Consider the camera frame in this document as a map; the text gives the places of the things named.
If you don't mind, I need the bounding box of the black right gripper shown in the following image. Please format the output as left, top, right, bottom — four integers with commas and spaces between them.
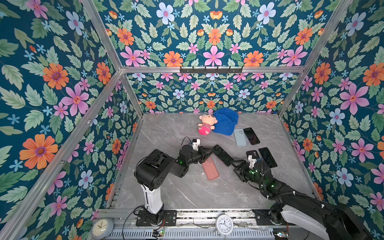
229, 160, 265, 190

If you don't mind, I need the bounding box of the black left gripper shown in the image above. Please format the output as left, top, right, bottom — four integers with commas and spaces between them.
185, 146, 214, 167

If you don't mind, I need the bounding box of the pink phone case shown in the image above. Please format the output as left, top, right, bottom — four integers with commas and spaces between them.
202, 157, 220, 181

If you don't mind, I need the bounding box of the purple-edged smartphone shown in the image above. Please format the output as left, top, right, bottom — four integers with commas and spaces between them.
213, 145, 234, 167

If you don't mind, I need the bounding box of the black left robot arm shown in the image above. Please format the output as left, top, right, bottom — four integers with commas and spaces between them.
134, 145, 213, 226

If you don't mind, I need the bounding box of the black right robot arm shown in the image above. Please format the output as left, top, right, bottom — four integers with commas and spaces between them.
231, 160, 373, 240

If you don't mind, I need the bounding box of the black phone case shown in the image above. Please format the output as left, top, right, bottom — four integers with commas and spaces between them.
246, 150, 260, 161

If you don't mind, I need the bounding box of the light blue phone case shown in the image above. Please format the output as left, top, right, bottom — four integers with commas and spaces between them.
234, 129, 247, 147

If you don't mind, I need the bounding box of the silver-edged black smartphone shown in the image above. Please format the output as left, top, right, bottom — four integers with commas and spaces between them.
259, 148, 278, 168

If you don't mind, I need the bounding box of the blue-edged smartphone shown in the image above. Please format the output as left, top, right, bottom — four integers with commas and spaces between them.
243, 128, 261, 145

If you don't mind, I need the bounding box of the pink plush pig toy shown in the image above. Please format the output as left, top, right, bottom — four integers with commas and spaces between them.
198, 114, 218, 136

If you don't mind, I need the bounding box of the blue baseball cap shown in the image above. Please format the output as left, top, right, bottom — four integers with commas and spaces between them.
213, 108, 239, 136

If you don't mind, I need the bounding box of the white round clock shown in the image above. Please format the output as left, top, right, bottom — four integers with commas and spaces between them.
216, 214, 234, 236

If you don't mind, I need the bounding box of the beige round clock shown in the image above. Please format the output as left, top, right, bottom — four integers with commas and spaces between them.
91, 218, 114, 240

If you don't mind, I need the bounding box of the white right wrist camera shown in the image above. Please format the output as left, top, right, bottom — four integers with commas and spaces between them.
248, 155, 258, 169

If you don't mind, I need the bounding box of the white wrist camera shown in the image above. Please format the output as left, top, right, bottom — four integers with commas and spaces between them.
248, 155, 258, 169
192, 139, 200, 151

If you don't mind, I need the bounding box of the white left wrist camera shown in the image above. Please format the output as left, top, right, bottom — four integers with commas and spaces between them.
192, 139, 200, 151

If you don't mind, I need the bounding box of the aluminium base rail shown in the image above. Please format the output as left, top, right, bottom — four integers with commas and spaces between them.
98, 208, 337, 229

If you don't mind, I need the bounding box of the black hook rail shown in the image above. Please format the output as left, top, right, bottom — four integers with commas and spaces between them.
179, 67, 243, 75

